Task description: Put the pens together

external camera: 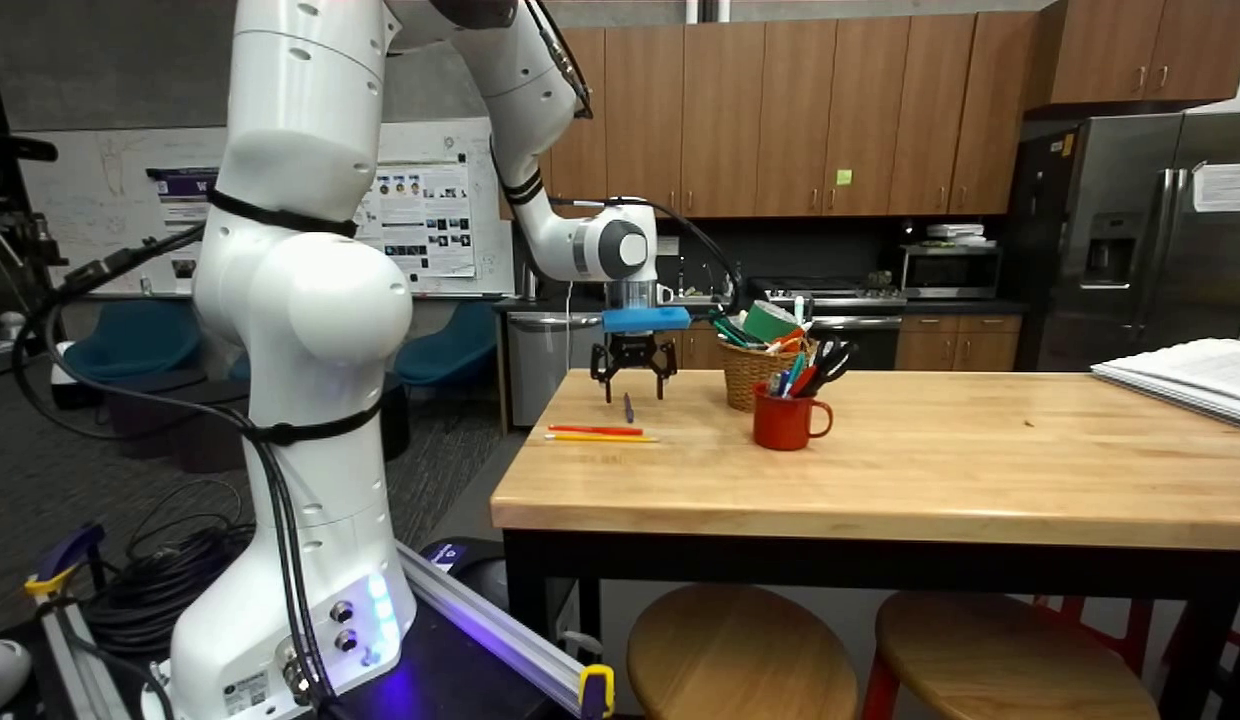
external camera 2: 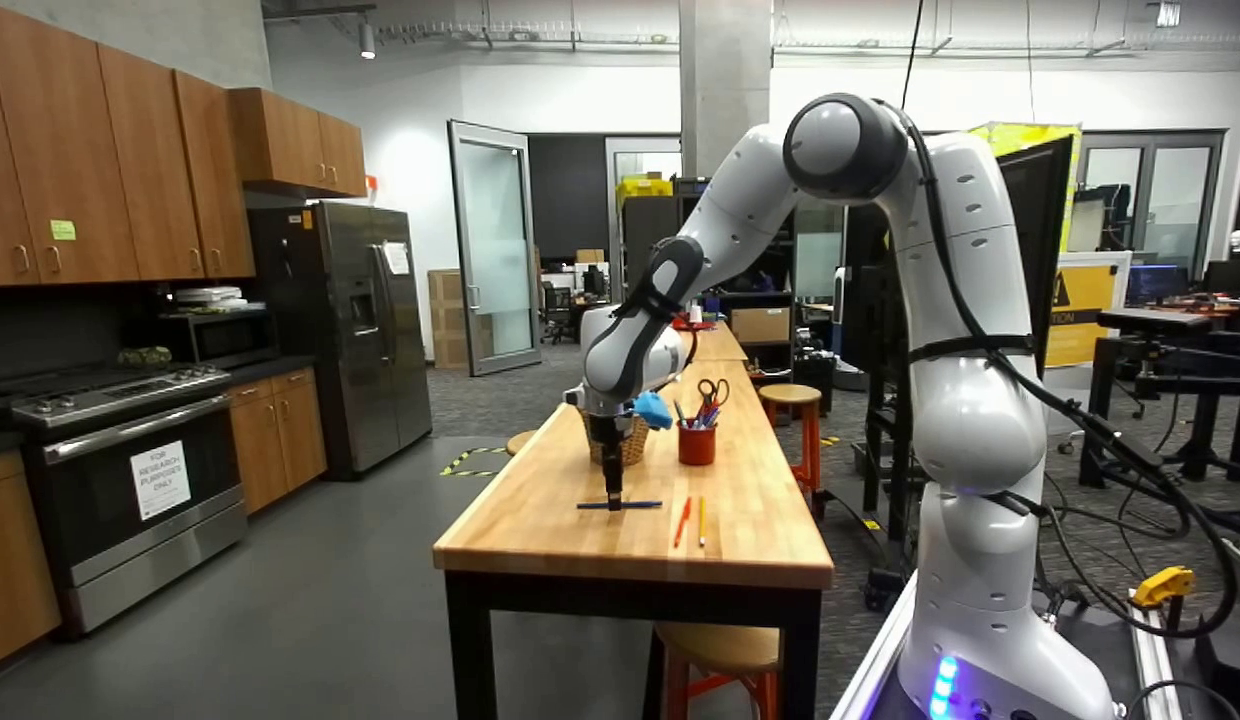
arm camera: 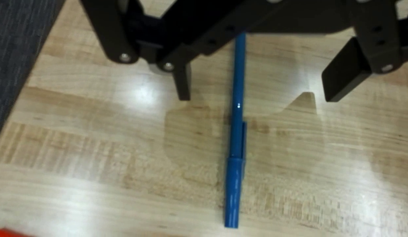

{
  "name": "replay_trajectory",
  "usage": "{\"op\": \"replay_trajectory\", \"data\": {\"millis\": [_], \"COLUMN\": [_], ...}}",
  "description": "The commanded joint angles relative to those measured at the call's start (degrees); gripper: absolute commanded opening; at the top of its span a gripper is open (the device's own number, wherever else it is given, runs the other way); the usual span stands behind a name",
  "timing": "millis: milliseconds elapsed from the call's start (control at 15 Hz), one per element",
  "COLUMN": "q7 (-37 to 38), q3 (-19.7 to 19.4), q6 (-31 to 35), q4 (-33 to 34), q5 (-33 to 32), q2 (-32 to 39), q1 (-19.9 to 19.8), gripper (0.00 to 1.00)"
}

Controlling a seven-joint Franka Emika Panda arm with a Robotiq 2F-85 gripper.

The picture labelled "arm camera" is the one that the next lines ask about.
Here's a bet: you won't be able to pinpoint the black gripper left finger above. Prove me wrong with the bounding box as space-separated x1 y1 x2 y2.
80 0 275 102

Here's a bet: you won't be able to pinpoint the orange pen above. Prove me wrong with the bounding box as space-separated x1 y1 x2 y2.
0 228 21 237

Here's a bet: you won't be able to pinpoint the wooden table black legs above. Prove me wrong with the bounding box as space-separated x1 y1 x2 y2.
0 0 408 237

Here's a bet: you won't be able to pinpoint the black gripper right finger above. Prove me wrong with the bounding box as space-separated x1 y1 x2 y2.
321 0 408 103

